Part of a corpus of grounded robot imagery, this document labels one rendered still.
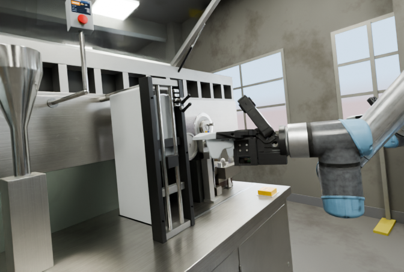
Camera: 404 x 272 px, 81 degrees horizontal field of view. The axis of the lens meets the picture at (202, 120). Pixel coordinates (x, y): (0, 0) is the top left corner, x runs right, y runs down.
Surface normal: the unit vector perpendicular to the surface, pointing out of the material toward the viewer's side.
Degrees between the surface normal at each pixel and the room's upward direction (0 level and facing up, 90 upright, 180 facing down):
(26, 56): 90
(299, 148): 111
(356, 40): 90
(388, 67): 90
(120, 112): 90
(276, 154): 82
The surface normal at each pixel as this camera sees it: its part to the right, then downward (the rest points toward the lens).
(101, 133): 0.78, -0.08
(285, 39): -0.75, 0.06
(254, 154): -0.40, -0.11
